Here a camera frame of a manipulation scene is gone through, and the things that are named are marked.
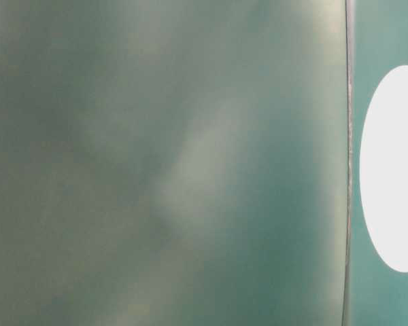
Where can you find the white round bowl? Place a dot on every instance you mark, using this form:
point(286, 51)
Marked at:
point(383, 168)

